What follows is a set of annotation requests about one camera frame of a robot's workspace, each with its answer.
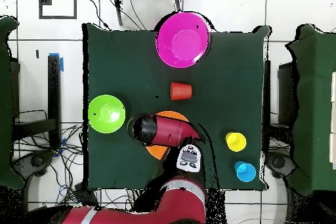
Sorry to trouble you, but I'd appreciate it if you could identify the red-orange plastic cup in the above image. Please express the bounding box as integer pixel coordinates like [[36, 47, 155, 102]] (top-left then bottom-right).
[[169, 81, 194, 101]]

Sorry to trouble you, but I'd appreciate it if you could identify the orange plastic bowl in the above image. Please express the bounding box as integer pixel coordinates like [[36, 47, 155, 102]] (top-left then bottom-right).
[[145, 110, 190, 161]]

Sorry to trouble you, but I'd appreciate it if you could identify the magenta pink plastic bowl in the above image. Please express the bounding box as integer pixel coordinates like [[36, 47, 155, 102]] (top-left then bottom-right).
[[155, 11, 211, 69]]

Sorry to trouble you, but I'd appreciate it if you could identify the white boxes stack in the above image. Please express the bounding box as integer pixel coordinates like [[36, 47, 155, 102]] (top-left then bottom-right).
[[329, 70, 336, 170]]

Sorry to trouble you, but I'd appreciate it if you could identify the dark green tablecloth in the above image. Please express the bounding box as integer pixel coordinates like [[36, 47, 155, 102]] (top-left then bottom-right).
[[81, 22, 272, 192]]

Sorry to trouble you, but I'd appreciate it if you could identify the lime green plastic bowl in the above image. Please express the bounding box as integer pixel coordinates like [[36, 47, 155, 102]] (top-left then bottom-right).
[[87, 94, 127, 134]]

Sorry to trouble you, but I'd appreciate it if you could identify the yellow plastic cup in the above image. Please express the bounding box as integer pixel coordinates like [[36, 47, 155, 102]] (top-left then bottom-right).
[[224, 131, 247, 153]]

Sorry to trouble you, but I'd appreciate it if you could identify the light blue plastic cup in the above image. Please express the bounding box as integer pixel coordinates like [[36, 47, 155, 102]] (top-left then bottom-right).
[[234, 160, 257, 183]]

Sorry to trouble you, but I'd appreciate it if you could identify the blue tape strip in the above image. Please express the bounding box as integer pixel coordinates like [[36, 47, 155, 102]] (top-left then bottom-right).
[[48, 52, 64, 72]]

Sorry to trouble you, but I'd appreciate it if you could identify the black power brick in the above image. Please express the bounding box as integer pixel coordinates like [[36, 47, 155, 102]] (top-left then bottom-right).
[[73, 182, 100, 208]]

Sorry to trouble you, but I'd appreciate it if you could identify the green cloth covered side table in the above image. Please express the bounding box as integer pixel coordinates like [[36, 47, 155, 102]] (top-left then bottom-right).
[[285, 24, 336, 196], [0, 15, 26, 190]]

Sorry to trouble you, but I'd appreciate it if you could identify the black metal table frame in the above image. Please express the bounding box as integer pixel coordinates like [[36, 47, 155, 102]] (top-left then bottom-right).
[[262, 59, 299, 154], [11, 54, 62, 151]]

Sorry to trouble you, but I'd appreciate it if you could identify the black cable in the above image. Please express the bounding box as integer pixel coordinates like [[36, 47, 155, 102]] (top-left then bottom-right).
[[84, 0, 112, 31]]

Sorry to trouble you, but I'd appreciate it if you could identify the tangle of floor cables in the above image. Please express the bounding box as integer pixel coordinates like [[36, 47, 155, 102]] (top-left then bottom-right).
[[12, 109, 137, 209]]

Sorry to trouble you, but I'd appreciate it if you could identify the gray pedestal foot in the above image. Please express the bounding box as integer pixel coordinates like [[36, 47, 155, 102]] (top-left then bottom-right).
[[11, 149, 55, 180], [264, 151, 299, 180]]

